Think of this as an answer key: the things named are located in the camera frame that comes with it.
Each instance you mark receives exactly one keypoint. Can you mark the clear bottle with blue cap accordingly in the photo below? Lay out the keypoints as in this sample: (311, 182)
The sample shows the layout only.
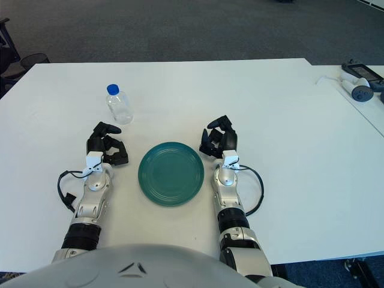
(120, 105)

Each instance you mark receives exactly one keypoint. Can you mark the grey robot torso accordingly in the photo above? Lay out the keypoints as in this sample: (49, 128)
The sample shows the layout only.
(135, 270)

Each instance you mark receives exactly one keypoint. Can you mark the white and grey VR controller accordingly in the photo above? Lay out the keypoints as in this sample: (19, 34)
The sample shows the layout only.
(361, 93)

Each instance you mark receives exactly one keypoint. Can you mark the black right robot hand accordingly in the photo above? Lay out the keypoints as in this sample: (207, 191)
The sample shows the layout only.
(229, 138)

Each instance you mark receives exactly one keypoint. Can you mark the green ceramic plate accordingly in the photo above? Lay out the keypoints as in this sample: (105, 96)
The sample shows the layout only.
(171, 175)

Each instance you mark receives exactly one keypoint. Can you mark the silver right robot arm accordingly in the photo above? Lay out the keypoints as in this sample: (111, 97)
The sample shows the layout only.
(228, 192)

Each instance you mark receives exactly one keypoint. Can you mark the black office chair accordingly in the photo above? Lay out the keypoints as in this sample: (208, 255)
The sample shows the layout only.
(7, 51)

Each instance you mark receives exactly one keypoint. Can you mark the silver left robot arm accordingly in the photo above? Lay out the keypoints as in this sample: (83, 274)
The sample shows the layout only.
(94, 192)

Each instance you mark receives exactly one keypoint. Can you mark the black mesh wastebasket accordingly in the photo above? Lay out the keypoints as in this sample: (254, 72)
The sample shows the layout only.
(36, 60)

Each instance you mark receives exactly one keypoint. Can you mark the black table leg caster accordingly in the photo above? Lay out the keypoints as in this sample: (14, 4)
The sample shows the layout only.
(358, 271)

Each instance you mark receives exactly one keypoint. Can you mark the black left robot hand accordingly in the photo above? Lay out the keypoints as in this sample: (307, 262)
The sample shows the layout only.
(96, 141)

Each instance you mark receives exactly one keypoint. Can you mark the dark grey device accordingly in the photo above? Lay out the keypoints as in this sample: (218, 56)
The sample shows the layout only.
(382, 97)

